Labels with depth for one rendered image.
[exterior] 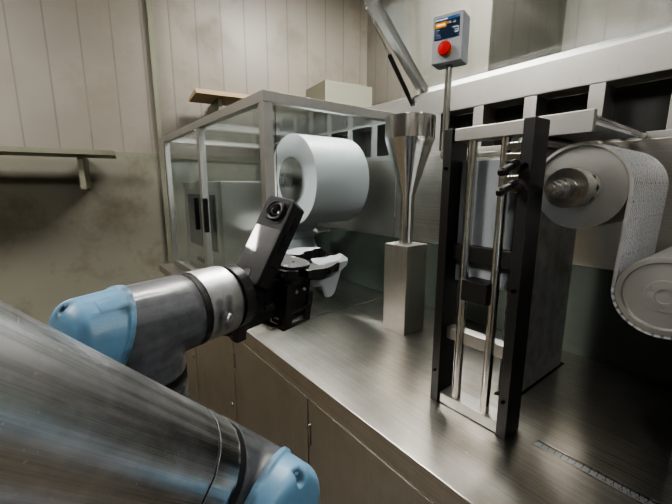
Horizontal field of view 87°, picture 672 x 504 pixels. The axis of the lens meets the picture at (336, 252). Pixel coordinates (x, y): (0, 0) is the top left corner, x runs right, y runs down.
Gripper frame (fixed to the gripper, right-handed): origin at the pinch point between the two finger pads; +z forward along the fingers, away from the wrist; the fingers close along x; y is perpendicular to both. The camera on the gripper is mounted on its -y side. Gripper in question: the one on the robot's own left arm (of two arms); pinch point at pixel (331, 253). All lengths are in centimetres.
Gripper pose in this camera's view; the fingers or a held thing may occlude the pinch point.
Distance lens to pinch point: 55.3
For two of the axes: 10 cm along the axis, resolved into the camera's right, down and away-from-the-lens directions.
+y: -1.1, 9.6, 2.5
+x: 8.2, 2.4, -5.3
